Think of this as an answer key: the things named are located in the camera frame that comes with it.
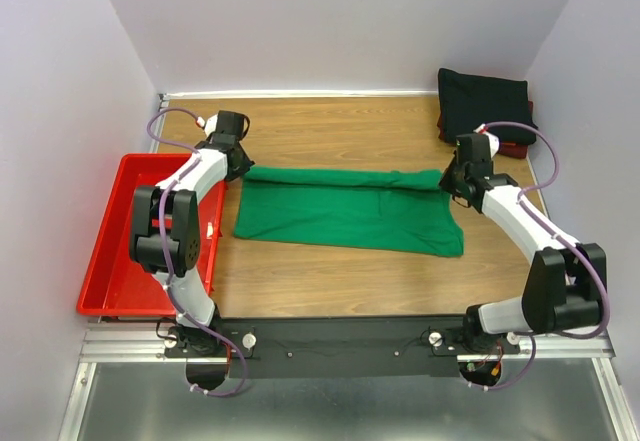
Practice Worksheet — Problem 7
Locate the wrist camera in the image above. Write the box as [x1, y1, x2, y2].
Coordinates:
[484, 132, 500, 159]
[196, 114, 218, 137]

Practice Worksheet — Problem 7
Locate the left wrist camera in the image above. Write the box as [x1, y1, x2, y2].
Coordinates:
[196, 114, 218, 137]

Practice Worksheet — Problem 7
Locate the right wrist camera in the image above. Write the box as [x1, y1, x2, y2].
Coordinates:
[484, 132, 500, 159]

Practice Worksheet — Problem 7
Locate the dark red folded t-shirt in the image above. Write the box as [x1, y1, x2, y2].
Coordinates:
[437, 100, 537, 159]

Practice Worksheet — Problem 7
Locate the aluminium frame rail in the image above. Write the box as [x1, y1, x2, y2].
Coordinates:
[60, 320, 639, 440]

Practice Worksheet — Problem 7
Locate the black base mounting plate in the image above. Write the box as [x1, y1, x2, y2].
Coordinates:
[164, 314, 521, 380]

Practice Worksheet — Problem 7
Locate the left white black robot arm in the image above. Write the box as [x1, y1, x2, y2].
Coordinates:
[129, 108, 254, 356]

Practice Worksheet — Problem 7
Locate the black folded t-shirt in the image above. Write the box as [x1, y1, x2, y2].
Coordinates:
[437, 68, 537, 144]

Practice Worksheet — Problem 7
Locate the red plastic bin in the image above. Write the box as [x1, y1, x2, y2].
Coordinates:
[77, 153, 227, 325]

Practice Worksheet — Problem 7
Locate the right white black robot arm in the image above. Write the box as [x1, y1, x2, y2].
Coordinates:
[439, 128, 611, 353]

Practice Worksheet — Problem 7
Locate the green t-shirt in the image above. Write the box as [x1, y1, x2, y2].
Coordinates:
[234, 166, 465, 257]

